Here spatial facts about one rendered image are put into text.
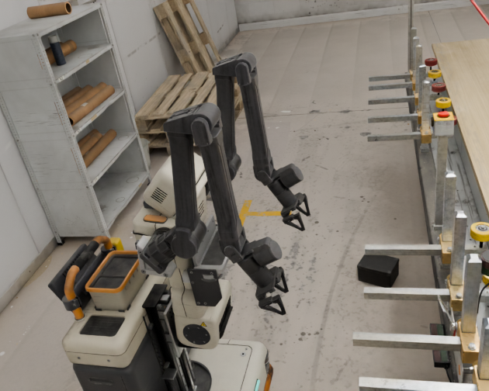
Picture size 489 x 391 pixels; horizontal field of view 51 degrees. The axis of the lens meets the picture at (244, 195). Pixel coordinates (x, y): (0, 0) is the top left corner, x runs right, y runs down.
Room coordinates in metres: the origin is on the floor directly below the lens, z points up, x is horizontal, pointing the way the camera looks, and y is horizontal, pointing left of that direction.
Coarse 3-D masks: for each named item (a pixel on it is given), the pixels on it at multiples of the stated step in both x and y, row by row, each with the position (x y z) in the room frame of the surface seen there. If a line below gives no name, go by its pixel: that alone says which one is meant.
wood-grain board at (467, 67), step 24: (432, 48) 3.67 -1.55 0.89; (456, 48) 3.53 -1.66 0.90; (480, 48) 3.44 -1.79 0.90; (456, 72) 3.06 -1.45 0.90; (480, 72) 2.99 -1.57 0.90; (456, 96) 2.69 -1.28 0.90; (480, 96) 2.63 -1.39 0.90; (480, 120) 2.33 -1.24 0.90; (480, 144) 2.08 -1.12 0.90; (480, 168) 1.87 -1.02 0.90; (480, 192) 1.72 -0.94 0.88
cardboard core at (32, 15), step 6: (36, 6) 3.81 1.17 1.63; (42, 6) 3.79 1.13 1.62; (48, 6) 3.77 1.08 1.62; (54, 6) 3.75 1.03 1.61; (60, 6) 3.73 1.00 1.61; (66, 6) 3.79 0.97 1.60; (30, 12) 3.80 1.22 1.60; (36, 12) 3.78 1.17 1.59; (42, 12) 3.77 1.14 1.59; (48, 12) 3.76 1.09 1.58; (54, 12) 3.75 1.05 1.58; (60, 12) 3.74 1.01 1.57; (66, 12) 3.73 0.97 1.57; (30, 18) 3.82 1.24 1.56; (36, 18) 3.82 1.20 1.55
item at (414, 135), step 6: (414, 132) 2.48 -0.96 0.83; (420, 132) 2.47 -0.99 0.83; (432, 132) 2.44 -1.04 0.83; (372, 138) 2.52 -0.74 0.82; (378, 138) 2.51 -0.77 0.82; (384, 138) 2.50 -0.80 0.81; (390, 138) 2.49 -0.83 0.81; (396, 138) 2.48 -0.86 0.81; (402, 138) 2.47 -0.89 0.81; (408, 138) 2.46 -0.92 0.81; (414, 138) 2.45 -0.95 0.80; (420, 138) 2.45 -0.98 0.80; (432, 138) 2.43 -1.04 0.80
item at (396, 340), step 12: (360, 336) 1.11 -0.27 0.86; (372, 336) 1.10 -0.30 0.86; (384, 336) 1.09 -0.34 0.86; (396, 336) 1.08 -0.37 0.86; (408, 336) 1.08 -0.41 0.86; (420, 336) 1.07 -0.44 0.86; (432, 336) 1.06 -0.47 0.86; (444, 336) 1.05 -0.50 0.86; (408, 348) 1.06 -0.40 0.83; (420, 348) 1.05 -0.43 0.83; (432, 348) 1.04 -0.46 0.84; (444, 348) 1.03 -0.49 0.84; (456, 348) 1.02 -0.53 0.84
